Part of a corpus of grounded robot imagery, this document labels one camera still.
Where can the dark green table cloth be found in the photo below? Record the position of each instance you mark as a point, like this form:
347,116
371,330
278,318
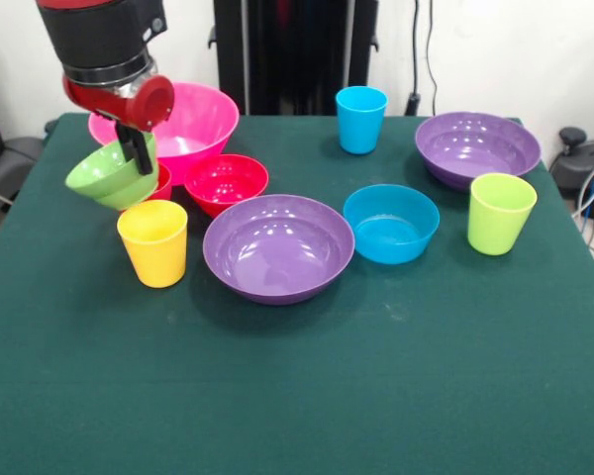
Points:
297,386

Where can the green ribbed bowl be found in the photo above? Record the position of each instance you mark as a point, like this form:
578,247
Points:
106,180

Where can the large pink bowl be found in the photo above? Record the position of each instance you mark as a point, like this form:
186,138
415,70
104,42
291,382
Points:
203,123

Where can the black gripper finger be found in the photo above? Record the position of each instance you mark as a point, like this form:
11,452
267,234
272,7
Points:
142,156
125,141

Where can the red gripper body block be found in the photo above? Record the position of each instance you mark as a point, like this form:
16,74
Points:
148,106

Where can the green cup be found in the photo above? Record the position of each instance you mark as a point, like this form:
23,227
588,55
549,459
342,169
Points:
497,222

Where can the red cup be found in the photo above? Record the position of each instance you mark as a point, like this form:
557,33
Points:
164,185

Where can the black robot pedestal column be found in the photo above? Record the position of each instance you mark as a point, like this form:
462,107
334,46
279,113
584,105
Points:
287,54

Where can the yellow cup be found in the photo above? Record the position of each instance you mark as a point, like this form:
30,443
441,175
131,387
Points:
153,247

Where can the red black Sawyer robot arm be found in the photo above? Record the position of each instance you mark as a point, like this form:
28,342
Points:
99,34

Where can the blue bowl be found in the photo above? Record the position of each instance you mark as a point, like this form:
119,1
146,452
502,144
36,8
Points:
391,232

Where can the black office chair base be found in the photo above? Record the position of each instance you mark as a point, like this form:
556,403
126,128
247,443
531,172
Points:
581,163
10,163

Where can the blue cup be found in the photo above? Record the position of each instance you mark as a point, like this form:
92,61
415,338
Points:
360,126

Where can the red bowl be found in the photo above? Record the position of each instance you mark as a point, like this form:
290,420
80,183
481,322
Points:
226,185

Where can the purple bowl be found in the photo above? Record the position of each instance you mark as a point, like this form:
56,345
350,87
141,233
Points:
477,148
277,252

